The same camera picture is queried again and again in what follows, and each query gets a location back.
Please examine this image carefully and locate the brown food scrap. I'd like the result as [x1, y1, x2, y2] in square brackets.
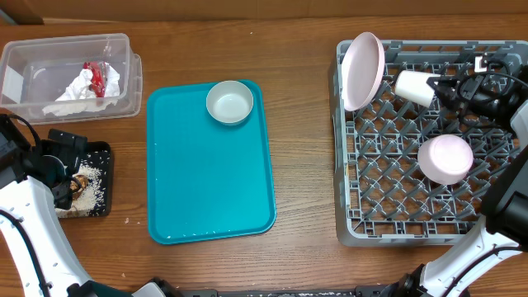
[70, 175, 89, 200]

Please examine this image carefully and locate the white napkin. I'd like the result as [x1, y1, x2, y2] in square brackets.
[42, 69, 116, 116]

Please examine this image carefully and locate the white cup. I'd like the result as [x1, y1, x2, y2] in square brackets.
[394, 70, 439, 107]

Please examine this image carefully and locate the small white plate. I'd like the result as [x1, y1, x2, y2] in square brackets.
[417, 134, 474, 185]

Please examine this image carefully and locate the small white paper piece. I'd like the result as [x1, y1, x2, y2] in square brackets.
[104, 64, 120, 97]

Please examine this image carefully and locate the red snack wrapper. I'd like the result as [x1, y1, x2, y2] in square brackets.
[83, 61, 107, 97]

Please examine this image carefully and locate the large white plate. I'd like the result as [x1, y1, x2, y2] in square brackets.
[342, 32, 385, 111]

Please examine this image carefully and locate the grey saucer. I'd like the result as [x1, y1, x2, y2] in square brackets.
[206, 81, 254, 125]

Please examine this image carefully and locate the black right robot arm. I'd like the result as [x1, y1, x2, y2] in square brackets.
[381, 54, 527, 296]

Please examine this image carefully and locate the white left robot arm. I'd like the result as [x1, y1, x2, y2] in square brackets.
[1, 114, 125, 297]

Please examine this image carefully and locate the grey dishwasher rack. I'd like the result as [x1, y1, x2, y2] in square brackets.
[329, 40, 527, 247]

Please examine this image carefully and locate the pile of white rice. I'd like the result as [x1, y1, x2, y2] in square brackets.
[55, 164, 105, 218]

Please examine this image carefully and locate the black plastic tray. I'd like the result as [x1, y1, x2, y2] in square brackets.
[80, 141, 114, 217]

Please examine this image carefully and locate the clear plastic bin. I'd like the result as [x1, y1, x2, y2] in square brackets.
[1, 34, 143, 125]

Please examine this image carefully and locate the teal serving tray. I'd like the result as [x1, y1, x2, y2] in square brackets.
[146, 80, 276, 245]

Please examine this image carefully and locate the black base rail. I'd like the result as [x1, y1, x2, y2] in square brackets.
[177, 285, 397, 297]

